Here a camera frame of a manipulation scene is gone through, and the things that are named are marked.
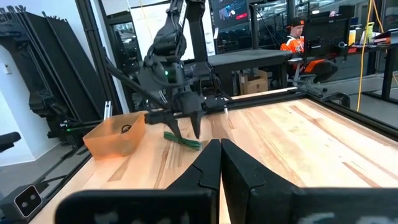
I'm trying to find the yellow extension cable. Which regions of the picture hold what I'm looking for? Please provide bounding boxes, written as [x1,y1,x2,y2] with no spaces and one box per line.
[356,0,398,112]

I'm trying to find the orange and black box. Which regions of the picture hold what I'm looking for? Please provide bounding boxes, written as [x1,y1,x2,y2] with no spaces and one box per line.
[373,29,398,46]

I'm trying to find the black aluminium rig frame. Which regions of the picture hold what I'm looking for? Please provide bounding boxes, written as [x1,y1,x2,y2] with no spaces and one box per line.
[30,0,398,215]

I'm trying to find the black stacked metal panels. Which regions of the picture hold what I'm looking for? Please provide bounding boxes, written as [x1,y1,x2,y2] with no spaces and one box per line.
[0,4,108,147]

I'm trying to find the yellow-green container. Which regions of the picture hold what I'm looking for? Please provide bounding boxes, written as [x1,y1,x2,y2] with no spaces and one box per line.
[365,21,376,41]

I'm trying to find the black chair armrest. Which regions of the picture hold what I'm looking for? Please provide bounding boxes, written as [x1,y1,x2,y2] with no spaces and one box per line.
[0,131,22,153]

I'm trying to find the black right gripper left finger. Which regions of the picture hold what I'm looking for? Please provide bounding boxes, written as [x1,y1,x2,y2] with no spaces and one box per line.
[54,138,222,224]

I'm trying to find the black table-level camera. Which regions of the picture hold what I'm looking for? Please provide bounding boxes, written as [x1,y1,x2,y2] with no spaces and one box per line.
[0,183,44,223]

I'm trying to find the person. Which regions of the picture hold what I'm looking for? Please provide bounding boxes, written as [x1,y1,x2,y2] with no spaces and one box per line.
[279,17,307,54]

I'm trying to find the silver metal bracket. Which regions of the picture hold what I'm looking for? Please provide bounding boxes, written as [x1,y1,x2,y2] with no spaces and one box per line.
[103,100,113,121]

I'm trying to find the wall-mounted display screen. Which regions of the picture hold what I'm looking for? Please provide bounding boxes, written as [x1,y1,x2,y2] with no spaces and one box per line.
[210,0,249,30]

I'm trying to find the orange translucent plastic bin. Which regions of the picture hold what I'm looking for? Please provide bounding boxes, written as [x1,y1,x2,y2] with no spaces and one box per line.
[82,111,147,160]

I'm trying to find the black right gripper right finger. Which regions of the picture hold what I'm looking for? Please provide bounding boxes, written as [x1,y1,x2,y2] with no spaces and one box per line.
[220,138,398,224]

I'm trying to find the black computer monitor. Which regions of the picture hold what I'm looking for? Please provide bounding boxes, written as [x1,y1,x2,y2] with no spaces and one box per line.
[303,17,351,58]

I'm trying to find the black desk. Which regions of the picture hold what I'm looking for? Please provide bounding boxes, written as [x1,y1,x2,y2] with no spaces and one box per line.
[338,29,398,100]

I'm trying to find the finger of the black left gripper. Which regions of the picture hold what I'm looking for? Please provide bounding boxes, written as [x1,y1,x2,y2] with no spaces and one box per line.
[144,111,183,139]
[189,110,206,139]

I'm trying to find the grey desk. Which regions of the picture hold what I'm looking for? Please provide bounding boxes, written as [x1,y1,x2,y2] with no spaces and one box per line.
[207,49,295,94]

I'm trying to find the orange and black office chair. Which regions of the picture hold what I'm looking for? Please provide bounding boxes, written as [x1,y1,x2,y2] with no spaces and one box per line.
[287,57,340,88]

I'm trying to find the brown cardboard box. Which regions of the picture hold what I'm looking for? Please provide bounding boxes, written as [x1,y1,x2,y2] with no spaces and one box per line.
[239,70,270,96]

